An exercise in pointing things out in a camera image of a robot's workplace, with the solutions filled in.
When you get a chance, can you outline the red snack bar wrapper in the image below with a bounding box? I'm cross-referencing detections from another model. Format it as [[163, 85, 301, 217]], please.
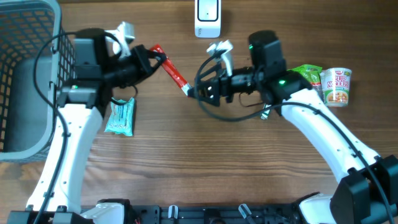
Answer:
[[150, 44, 192, 96]]

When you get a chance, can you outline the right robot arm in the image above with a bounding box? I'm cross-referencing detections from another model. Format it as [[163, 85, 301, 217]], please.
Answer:
[[187, 30, 397, 223]]

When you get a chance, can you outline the grey plastic shopping basket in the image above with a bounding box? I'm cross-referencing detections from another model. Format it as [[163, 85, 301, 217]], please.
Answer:
[[1, 0, 75, 163]]

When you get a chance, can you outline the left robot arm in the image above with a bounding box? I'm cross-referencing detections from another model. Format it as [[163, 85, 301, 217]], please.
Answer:
[[7, 28, 167, 223]]

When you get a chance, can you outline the green haribo candy bag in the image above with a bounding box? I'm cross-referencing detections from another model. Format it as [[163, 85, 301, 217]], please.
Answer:
[[291, 64, 323, 100]]

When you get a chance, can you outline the cup noodles container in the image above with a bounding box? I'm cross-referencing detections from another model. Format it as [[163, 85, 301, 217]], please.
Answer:
[[320, 68, 352, 107]]

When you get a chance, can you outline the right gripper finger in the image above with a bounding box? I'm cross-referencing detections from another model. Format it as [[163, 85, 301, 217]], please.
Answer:
[[188, 79, 220, 107], [194, 64, 224, 90]]

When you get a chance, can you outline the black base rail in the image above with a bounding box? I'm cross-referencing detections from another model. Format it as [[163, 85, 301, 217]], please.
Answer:
[[126, 203, 306, 224]]

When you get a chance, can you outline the teal snack packet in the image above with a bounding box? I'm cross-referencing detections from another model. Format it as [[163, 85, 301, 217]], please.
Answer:
[[104, 98, 136, 136]]

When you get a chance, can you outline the white barcode scanner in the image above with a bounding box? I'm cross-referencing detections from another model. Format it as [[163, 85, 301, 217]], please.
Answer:
[[194, 0, 221, 39]]

